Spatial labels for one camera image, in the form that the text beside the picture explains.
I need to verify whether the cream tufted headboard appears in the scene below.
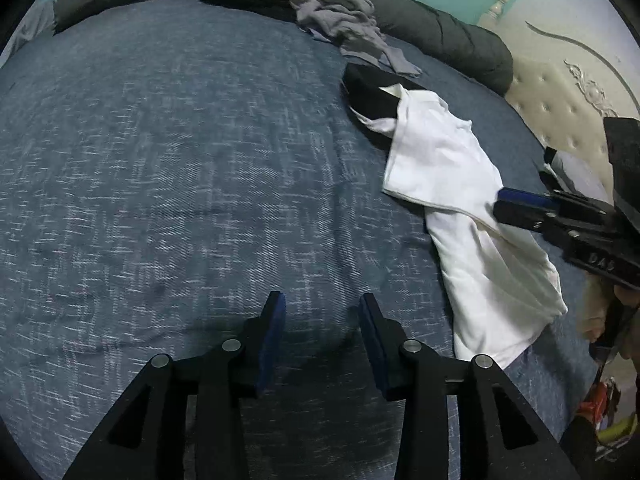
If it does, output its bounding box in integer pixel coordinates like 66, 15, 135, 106
477, 0, 639, 192

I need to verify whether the blue patterned bed sheet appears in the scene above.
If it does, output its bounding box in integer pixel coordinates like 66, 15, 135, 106
0, 0, 601, 480

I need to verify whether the person's right hand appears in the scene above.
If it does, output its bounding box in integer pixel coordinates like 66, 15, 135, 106
579, 274, 640, 368

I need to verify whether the white polo shirt black trim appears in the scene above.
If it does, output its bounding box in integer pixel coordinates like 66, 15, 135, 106
342, 63, 567, 367

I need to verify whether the grey crumpled garment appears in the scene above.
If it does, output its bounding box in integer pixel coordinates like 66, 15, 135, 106
199, 0, 424, 77

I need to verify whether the light grey blanket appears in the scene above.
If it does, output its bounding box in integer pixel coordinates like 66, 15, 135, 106
0, 0, 55, 67

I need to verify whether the stack of folded clothes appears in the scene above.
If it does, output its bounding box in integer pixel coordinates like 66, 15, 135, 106
539, 148, 611, 204

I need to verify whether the dark grey rolled duvet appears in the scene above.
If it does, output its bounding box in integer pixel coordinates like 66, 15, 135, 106
53, 0, 514, 96

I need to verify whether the clutter on floor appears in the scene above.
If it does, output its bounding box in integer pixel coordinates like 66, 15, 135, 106
574, 377, 639, 456

